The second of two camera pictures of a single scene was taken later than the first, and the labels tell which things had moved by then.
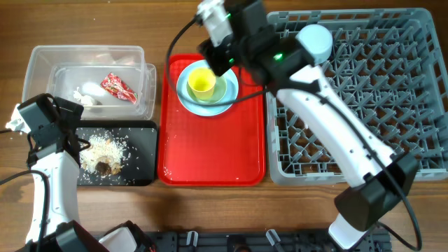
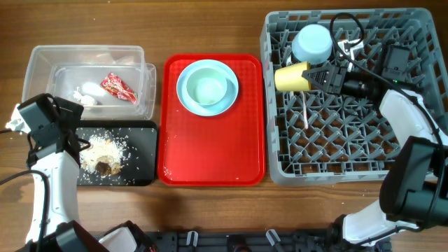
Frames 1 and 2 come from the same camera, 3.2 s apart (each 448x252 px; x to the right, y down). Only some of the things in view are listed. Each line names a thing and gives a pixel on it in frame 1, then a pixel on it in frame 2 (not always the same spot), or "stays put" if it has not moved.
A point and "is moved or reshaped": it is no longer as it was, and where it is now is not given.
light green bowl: (220, 90) stays put
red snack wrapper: (115, 85) stays put
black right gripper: (213, 54) to (334, 82)
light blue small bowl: (318, 40) stays put
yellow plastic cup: (201, 81) is moved or reshaped
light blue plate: (204, 109) stays put
